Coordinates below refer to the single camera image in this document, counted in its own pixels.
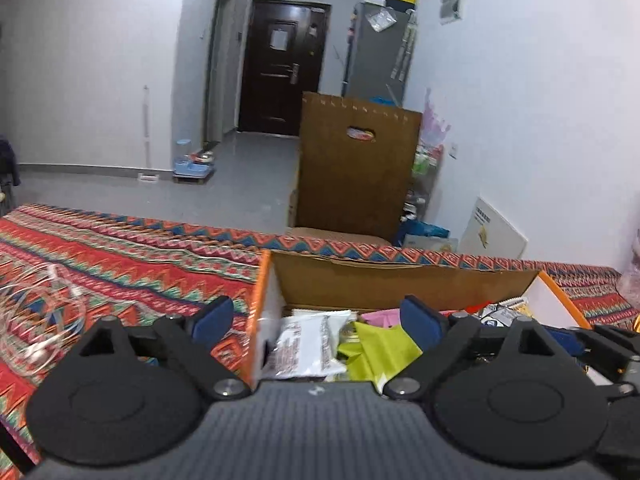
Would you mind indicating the wall fuse panel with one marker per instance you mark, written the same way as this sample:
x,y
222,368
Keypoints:
x,y
452,1

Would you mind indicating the dark front door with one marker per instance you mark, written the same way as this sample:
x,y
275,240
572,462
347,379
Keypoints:
x,y
280,70

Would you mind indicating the blue pet feeder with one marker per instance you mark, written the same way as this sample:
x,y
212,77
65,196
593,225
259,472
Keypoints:
x,y
192,165

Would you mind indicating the pink snack packet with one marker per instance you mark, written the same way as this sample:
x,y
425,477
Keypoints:
x,y
382,317

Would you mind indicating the pink ceramic vase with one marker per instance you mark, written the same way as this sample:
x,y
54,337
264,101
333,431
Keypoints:
x,y
632,265

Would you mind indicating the white flat board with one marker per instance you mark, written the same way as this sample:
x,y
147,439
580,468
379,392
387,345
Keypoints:
x,y
492,230

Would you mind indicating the orange cardboard box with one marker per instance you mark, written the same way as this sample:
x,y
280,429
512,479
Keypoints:
x,y
350,280

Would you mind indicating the green snack packet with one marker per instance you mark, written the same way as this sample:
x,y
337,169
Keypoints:
x,y
370,355

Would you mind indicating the brown cardboard carton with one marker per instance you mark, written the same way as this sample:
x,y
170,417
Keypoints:
x,y
350,185

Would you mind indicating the patterned red tablecloth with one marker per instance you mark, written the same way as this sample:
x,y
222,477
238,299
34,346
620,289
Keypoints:
x,y
125,255

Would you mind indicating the dark jacket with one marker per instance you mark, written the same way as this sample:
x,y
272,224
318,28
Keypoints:
x,y
7,170

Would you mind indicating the white folded umbrella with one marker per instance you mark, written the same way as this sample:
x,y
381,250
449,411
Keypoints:
x,y
404,50

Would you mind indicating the grey refrigerator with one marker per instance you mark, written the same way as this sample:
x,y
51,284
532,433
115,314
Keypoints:
x,y
372,60

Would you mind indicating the white black snack packet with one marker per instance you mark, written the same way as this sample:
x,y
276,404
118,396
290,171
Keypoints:
x,y
500,310

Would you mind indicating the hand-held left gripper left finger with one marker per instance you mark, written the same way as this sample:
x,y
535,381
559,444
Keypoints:
x,y
212,317

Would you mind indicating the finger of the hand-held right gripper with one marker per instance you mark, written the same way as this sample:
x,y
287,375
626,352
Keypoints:
x,y
607,347

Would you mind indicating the grey interior door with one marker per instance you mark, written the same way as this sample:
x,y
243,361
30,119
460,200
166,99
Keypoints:
x,y
217,70

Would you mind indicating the blue plastic bag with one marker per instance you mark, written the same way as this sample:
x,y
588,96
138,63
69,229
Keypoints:
x,y
425,232

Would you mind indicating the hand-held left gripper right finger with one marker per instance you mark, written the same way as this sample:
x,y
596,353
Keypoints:
x,y
422,322

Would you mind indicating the paper sheet on refrigerator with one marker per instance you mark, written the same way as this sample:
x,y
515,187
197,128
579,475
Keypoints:
x,y
381,20

